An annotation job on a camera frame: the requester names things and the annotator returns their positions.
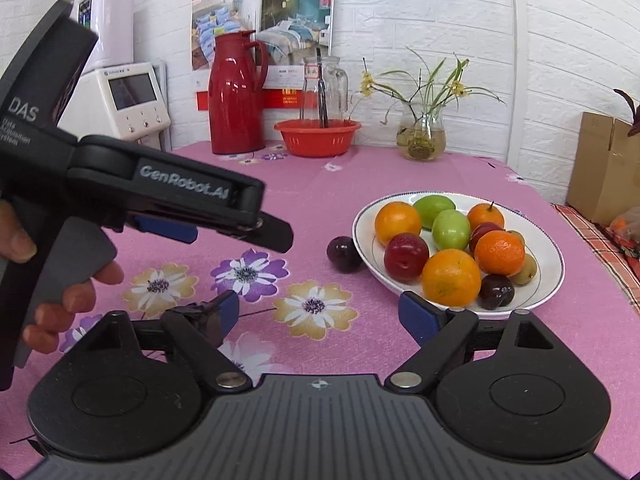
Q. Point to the yellow flowering plant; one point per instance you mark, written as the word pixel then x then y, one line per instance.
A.
pixel 367 82

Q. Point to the dark purple plum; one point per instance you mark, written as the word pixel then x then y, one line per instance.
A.
pixel 496 291
pixel 344 255

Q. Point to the white appliance with screen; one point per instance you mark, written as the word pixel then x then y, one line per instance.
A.
pixel 90 110

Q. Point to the pink floral tablecloth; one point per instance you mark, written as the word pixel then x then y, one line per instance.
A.
pixel 325 195

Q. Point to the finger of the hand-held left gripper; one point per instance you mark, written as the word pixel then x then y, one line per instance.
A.
pixel 275 235
pixel 170 231

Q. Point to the dark metal utensil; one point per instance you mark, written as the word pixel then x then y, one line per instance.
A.
pixel 322 105

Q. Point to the red thermos jug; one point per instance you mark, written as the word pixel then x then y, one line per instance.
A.
pixel 235 110

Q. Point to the clear plastic bag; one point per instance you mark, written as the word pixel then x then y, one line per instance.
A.
pixel 627 232

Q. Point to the mandarin with stem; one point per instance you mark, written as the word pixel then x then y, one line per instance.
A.
pixel 485 217

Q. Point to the glass pitcher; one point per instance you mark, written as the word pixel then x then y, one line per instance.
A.
pixel 335 90

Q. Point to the large orange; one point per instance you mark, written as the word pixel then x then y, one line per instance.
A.
pixel 450 277
pixel 398 222

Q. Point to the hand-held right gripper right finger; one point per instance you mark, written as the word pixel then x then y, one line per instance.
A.
pixel 417 317

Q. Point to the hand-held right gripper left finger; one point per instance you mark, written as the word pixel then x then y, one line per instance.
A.
pixel 230 307

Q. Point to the small green jujube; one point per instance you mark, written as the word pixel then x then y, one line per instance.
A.
pixel 517 236

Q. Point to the cardboard box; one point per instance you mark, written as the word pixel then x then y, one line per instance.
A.
pixel 600 170

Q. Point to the green apple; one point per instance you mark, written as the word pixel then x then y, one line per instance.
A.
pixel 451 230
pixel 430 207

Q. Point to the wall calendar with bedding photos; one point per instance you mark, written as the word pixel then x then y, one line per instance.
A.
pixel 295 10

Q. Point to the white plate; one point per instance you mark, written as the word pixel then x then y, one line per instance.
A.
pixel 545 250

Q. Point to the plaid cloth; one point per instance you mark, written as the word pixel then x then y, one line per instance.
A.
pixel 590 230

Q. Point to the white water purifier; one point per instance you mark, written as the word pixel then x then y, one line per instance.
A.
pixel 115 25

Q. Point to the purple leaf plant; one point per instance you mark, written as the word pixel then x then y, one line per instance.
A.
pixel 632 110

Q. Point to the glass vase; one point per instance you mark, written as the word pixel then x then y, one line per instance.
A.
pixel 420 145

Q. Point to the person's left hand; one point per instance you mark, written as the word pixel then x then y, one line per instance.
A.
pixel 15 240

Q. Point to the red plum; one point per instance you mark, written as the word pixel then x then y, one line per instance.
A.
pixel 406 256
pixel 481 234

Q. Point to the mandarin orange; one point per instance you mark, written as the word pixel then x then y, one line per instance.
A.
pixel 499 252

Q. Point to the red plastic basket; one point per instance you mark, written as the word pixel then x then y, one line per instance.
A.
pixel 315 142

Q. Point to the small brown jujube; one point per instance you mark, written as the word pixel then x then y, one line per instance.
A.
pixel 527 270

